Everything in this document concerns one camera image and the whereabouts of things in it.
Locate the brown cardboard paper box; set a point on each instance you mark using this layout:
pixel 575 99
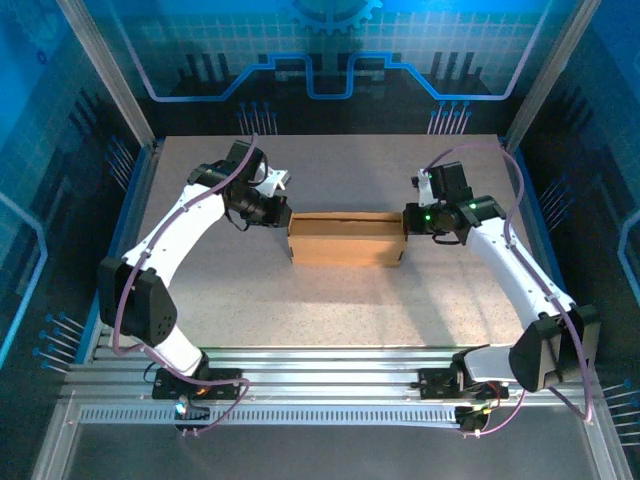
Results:
pixel 345 245

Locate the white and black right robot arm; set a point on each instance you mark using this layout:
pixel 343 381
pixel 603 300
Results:
pixel 505 265

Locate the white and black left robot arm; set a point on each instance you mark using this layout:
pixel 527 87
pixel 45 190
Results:
pixel 165 240

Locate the grey front platform panel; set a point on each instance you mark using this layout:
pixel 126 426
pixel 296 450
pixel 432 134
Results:
pixel 325 452

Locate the aluminium side rail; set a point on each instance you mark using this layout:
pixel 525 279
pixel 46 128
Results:
pixel 135 200
pixel 537 235

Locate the aluminium front frame rails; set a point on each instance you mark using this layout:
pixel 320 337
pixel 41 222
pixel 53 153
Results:
pixel 325 370

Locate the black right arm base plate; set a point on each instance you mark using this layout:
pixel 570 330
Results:
pixel 435 382

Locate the aluminium corner post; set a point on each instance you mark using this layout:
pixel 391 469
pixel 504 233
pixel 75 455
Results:
pixel 547 75
pixel 107 75

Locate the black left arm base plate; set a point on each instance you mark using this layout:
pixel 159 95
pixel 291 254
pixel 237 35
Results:
pixel 170 385

